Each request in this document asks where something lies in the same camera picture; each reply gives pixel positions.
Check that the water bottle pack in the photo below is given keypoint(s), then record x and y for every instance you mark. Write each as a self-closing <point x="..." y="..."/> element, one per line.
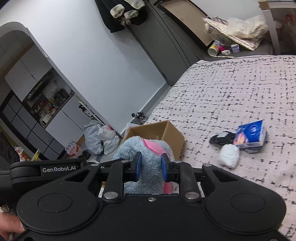
<point x="72" y="149"/>

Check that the white plastic bag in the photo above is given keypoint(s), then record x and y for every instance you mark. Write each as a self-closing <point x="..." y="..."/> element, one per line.
<point x="110" y="140"/>

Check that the hanging dark jacket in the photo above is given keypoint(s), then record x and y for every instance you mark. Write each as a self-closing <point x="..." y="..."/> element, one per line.
<point x="118" y="14"/>

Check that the white black patterned bedspread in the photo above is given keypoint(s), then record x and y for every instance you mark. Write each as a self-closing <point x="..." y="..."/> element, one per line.
<point x="221" y="95"/>

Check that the blue fluffy plush toy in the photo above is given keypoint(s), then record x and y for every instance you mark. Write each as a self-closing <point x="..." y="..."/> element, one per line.
<point x="151" y="178"/>

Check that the brown cardboard box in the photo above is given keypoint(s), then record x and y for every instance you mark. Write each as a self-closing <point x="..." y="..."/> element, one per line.
<point x="163" y="130"/>

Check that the white paper cup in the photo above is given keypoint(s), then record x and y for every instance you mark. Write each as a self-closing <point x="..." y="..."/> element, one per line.
<point x="214" y="49"/>

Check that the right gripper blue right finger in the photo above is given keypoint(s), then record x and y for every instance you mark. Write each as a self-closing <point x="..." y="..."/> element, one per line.
<point x="181" y="173"/>

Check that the black sock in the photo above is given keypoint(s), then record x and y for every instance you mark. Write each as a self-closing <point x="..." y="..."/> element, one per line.
<point x="223" y="138"/>

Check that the grey door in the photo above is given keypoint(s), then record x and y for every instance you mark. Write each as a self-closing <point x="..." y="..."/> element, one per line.
<point x="170" y="48"/>

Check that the white sock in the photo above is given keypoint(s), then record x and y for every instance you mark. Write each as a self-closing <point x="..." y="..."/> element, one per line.
<point x="229" y="156"/>

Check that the grey sneakers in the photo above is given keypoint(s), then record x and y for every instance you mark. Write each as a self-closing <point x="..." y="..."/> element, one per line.
<point x="139" y="118"/>

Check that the grey plastic bag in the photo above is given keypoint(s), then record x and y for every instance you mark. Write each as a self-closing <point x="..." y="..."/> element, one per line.
<point x="92" y="140"/>

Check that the clear bag with cream fabric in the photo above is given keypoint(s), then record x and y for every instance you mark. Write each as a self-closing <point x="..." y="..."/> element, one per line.
<point x="254" y="27"/>

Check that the dark wooden picture frame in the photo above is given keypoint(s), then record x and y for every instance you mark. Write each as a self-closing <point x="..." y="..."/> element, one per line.
<point x="189" y="17"/>

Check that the blue denim fabric toy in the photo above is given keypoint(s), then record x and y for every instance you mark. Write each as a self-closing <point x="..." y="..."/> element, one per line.
<point x="254" y="150"/>

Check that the white kitchen cabinet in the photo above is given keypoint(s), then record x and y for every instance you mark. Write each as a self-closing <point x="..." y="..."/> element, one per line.
<point x="38" y="106"/>

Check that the patterned flat paper bag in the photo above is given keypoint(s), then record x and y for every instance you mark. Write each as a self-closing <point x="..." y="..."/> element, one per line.
<point x="220" y="25"/>

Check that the person's left hand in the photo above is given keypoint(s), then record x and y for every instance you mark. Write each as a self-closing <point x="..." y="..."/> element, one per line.
<point x="10" y="223"/>

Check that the white desk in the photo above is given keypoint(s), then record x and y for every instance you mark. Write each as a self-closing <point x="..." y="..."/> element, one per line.
<point x="280" y="19"/>

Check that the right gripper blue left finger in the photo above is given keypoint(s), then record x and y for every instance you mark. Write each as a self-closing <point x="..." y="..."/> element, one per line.
<point x="116" y="173"/>

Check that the small lavender box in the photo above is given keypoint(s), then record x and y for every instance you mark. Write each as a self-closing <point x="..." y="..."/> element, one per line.
<point x="235" y="48"/>

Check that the blue tissue pack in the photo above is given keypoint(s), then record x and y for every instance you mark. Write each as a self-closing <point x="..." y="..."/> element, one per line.
<point x="250" y="135"/>

